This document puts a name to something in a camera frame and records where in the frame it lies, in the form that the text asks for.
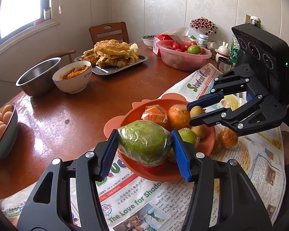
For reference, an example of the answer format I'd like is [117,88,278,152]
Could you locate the small brown fruit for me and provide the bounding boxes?
[191,125,206,138]
[211,140,223,155]

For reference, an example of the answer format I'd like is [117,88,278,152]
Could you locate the round yellow-brown fruit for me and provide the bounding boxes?
[190,106,205,118]

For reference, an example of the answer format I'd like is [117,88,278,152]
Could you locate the orange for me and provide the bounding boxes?
[167,104,191,130]
[141,105,167,128]
[218,127,238,149]

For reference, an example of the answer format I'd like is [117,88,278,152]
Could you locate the small green fruit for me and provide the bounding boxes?
[178,128,200,148]

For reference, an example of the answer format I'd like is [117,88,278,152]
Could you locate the orange front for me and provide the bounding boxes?
[167,104,191,130]

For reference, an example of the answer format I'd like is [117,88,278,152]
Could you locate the large green fruit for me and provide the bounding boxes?
[118,120,171,167]

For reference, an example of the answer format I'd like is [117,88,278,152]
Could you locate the red cherry tomato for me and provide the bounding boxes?
[144,160,167,174]

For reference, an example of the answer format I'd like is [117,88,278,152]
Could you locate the Student English newspaper sheet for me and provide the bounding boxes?
[159,63,247,110]

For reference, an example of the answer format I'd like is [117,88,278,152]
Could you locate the small metal cup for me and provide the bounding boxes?
[217,56,233,73]

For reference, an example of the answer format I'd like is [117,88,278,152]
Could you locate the white rabbit figurine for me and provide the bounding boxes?
[215,41,230,62]

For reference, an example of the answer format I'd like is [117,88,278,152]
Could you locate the green fruit in basin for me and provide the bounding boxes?
[187,45,202,54]

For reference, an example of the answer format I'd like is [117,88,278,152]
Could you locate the white medicine bottle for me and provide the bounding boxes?
[198,33,208,48]

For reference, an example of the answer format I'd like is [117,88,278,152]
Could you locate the orange plastic plate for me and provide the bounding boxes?
[104,93,216,182]

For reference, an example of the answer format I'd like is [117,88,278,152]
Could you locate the white plastic bag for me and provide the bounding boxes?
[162,27,190,42]

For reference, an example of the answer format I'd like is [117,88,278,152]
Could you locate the left newspaper sheet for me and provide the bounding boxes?
[0,125,287,231]

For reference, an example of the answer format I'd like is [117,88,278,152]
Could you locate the bowl of eggs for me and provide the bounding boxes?
[0,102,18,160]

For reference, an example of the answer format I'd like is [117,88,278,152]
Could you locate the metal tray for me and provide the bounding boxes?
[74,54,149,76]

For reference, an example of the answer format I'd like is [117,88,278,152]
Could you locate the pile of fried food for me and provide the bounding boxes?
[80,39,140,68]

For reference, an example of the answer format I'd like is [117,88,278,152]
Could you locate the stainless steel bowl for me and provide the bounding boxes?
[15,57,61,97]

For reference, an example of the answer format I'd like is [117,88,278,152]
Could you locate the white ceramic bowl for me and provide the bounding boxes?
[52,60,92,94]

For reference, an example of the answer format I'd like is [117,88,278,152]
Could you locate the window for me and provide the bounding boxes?
[0,0,53,47]

